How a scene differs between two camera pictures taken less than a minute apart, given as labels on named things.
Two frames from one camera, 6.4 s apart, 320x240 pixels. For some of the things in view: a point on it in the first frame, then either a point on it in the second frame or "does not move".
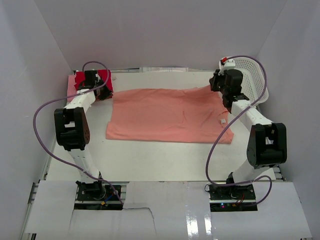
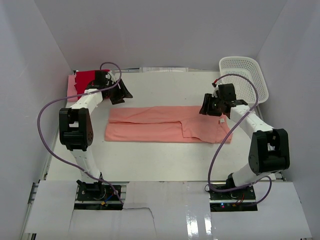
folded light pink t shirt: x=71 y=89 does not move
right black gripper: x=214 y=83 to x=210 y=104
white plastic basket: x=254 y=83 does not move
